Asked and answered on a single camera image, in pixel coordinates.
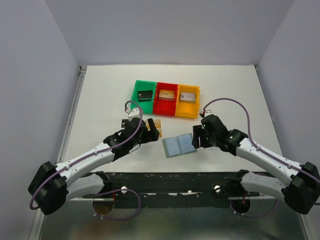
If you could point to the red plastic bin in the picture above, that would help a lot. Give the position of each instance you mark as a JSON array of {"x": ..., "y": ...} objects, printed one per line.
[{"x": 163, "y": 107}]

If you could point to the black card stack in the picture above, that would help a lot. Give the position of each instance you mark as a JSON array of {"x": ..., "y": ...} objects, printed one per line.
[{"x": 144, "y": 95}]

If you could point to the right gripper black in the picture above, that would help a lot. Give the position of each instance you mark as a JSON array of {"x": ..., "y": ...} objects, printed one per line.
[{"x": 198, "y": 130}]

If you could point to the tan card stack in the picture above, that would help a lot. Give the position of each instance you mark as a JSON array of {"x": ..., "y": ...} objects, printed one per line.
[{"x": 167, "y": 95}]

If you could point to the tan credit card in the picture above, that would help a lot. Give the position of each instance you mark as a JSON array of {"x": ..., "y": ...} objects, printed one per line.
[{"x": 158, "y": 126}]

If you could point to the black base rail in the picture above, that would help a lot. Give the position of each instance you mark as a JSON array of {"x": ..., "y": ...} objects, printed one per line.
[{"x": 169, "y": 189}]

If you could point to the sage green card holder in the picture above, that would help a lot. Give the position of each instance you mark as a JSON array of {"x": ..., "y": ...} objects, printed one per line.
[{"x": 178, "y": 145}]

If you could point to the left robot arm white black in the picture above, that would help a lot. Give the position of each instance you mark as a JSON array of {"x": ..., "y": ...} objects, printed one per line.
[{"x": 54, "y": 184}]

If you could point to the silver card stack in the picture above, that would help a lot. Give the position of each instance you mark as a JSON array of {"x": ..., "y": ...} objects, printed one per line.
[{"x": 188, "y": 97}]

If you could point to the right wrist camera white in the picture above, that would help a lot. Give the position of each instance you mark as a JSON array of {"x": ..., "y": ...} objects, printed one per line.
[{"x": 205, "y": 112}]

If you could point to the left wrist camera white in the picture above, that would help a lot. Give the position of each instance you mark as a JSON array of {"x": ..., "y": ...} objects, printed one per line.
[{"x": 134, "y": 114}]

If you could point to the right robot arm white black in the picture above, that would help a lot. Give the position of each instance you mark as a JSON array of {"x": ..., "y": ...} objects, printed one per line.
[{"x": 296, "y": 184}]

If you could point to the black credit card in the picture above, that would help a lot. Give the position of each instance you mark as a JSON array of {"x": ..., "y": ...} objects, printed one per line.
[{"x": 124, "y": 123}]

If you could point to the green plastic bin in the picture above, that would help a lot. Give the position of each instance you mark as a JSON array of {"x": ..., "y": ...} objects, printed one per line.
[{"x": 147, "y": 107}]

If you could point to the aluminium frame rail left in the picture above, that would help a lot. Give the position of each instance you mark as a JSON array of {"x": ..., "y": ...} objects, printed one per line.
[{"x": 71, "y": 115}]

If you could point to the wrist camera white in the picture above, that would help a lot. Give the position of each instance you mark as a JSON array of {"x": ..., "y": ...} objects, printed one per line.
[
  {"x": 134, "y": 114},
  {"x": 205, "y": 112}
]

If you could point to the yellow plastic bin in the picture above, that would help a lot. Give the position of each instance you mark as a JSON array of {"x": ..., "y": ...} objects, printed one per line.
[{"x": 188, "y": 110}]

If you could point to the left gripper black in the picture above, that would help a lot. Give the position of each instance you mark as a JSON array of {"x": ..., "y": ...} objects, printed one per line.
[{"x": 154, "y": 132}]

